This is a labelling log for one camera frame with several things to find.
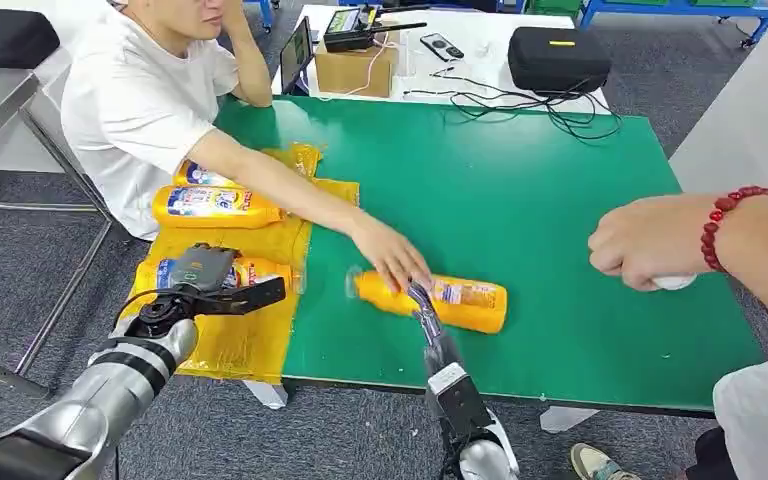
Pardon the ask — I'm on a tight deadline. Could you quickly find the black remote control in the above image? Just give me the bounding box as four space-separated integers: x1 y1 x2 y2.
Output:
419 33 466 63

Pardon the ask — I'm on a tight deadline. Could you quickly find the person's right hand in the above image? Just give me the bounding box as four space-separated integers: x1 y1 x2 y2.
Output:
587 193 718 293
349 213 435 296

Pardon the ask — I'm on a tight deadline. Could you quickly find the green plastic crate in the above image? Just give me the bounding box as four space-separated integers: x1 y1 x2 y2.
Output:
526 0 584 18

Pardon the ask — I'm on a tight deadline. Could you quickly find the blue metal frame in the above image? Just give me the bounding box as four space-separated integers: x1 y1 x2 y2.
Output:
244 0 278 33
579 0 768 49

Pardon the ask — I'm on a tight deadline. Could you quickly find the black zip case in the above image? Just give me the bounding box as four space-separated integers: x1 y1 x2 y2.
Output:
0 7 61 70
507 26 614 95

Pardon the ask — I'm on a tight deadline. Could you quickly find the red bead bracelet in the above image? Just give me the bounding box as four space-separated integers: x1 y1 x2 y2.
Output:
700 186 768 274

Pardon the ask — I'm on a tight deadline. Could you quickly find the black cable bundle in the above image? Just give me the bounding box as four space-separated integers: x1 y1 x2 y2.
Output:
402 64 624 142

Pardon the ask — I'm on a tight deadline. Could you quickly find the pale sneaker shoe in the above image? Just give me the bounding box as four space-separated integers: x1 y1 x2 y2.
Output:
569 442 644 480

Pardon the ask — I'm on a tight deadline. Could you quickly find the dark tablet screen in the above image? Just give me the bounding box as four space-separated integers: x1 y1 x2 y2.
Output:
279 16 316 96

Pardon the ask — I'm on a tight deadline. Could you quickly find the yellow plastic sheet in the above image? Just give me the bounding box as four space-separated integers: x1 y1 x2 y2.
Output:
122 142 362 387

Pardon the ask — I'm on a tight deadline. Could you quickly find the white cable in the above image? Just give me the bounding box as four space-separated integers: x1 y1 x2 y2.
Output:
340 36 400 98

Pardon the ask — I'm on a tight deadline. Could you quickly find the white side table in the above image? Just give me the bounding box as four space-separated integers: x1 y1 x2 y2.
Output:
668 23 768 201

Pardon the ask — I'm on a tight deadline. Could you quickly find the small white object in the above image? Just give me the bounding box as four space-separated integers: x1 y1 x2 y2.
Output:
652 272 698 293

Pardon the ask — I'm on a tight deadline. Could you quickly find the orange drink bottle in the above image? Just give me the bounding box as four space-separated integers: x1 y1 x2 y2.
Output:
155 256 306 296
173 158 243 190
346 266 510 335
152 185 286 231

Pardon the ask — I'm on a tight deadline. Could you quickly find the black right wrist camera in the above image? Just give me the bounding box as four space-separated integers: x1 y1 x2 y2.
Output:
425 362 497 444

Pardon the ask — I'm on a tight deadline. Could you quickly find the brown cardboard box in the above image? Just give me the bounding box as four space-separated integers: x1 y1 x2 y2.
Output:
314 29 402 99

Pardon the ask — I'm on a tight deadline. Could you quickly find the black handheld radio controller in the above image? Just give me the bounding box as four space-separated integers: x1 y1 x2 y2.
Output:
322 5 428 54

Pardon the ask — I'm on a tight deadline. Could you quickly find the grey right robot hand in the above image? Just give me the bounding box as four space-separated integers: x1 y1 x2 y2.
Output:
407 281 463 376

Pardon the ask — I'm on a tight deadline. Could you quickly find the green table mat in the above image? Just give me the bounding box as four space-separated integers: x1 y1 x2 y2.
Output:
214 95 766 413

